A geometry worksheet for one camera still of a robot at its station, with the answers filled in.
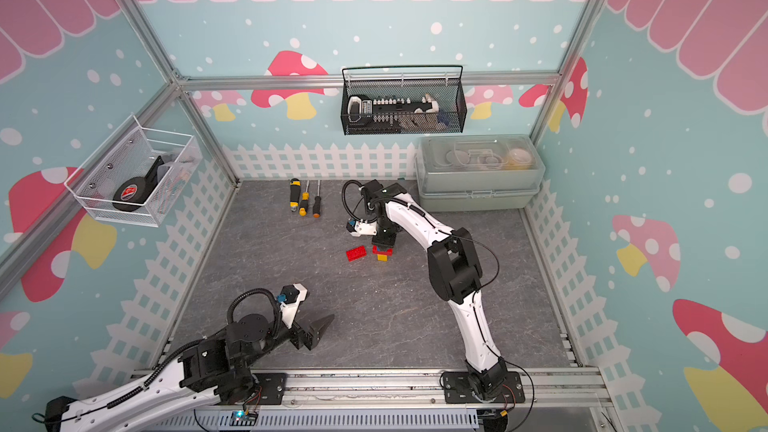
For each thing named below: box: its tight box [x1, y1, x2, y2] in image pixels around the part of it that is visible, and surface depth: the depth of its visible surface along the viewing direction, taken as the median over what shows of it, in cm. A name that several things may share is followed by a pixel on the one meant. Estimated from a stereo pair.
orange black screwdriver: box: [313, 180, 321, 219], surface depth 111 cm
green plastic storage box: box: [415, 134, 546, 212], surface depth 104 cm
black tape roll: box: [112, 155, 165, 213], surface depth 71 cm
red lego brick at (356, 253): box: [346, 245, 367, 262], surface depth 100 cm
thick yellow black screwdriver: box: [289, 178, 301, 212], surface depth 119 cm
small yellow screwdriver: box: [299, 180, 310, 217], surface depth 115 cm
